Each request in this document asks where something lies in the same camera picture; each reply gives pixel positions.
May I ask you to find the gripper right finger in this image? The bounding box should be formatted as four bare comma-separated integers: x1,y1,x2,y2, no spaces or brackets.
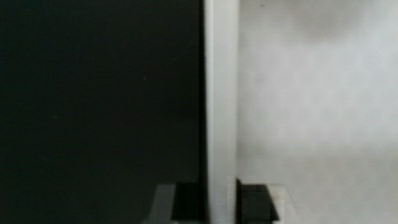
237,181,283,224

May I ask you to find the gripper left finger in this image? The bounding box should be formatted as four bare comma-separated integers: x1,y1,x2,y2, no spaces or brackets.
145,183,207,224

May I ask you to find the white desk top tray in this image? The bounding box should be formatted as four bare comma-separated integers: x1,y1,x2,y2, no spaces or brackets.
205,0,398,224

